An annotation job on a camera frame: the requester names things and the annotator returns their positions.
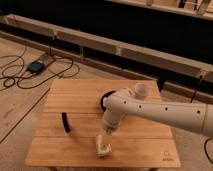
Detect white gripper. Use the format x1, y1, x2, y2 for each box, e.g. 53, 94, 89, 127
96, 134, 112, 157

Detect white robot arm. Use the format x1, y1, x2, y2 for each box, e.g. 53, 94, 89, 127
96, 88, 213, 157

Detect black curved eraser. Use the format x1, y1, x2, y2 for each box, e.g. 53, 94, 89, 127
62, 112, 71, 133

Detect wooden table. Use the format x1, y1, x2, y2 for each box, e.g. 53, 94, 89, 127
24, 78, 182, 171

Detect black round object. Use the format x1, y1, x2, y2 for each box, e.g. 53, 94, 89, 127
99, 90, 117, 112

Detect translucent plastic cup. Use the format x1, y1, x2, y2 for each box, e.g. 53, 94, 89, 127
135, 83, 150, 99

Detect blue power box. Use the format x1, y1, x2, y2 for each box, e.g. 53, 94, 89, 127
27, 61, 45, 74

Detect black cable at right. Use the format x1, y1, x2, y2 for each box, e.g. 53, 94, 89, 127
203, 137, 213, 165

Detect black floor cable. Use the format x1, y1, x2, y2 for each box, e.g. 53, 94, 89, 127
0, 46, 81, 90

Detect wooden wall rail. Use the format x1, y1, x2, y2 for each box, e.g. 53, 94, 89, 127
0, 14, 213, 83

